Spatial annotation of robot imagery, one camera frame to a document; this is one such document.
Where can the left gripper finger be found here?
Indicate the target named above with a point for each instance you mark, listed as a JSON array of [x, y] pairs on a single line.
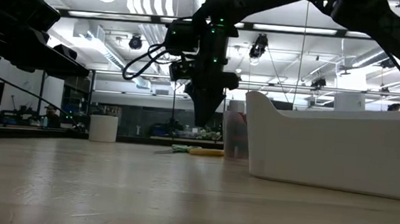
[[65, 50], [53, 64]]

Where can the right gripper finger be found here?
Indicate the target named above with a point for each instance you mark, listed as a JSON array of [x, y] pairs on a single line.
[[206, 105]]

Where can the small clear plastic bin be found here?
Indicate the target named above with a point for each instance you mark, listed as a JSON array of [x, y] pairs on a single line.
[[235, 136]]

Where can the white plastic bin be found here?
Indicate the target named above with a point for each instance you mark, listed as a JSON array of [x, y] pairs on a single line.
[[325, 154]]

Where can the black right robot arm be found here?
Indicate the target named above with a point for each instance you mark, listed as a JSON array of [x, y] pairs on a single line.
[[372, 14]]

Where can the black background shelf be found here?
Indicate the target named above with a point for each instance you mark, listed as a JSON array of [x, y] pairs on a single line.
[[75, 102]]

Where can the cluttered background workbench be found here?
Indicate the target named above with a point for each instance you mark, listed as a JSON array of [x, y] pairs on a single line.
[[170, 131]]

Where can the yellow scissors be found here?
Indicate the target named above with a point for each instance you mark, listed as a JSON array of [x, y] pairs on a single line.
[[207, 152]]

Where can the black ceiling lamp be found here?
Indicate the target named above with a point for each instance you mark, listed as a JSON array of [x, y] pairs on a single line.
[[318, 82], [258, 47], [388, 63], [135, 42]]

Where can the green scissors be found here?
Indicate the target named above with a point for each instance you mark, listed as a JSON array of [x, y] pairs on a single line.
[[181, 148]]

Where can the white plant pot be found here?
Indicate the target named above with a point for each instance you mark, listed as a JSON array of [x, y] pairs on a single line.
[[103, 127]]

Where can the person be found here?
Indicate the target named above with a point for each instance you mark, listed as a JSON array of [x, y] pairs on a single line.
[[394, 107]]

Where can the black background workstation frame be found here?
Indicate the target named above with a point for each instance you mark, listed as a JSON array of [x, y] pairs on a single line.
[[259, 83]]

